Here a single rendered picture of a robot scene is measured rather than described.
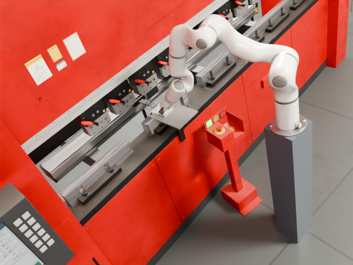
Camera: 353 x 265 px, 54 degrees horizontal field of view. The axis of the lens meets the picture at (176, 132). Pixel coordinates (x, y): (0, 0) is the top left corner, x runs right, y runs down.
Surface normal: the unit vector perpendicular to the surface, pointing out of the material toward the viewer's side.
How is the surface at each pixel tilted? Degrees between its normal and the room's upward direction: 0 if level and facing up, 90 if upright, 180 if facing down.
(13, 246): 90
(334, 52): 90
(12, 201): 0
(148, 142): 0
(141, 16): 90
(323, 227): 0
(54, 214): 90
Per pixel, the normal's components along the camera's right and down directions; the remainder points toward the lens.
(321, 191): -0.25, -0.73
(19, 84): 0.72, 0.30
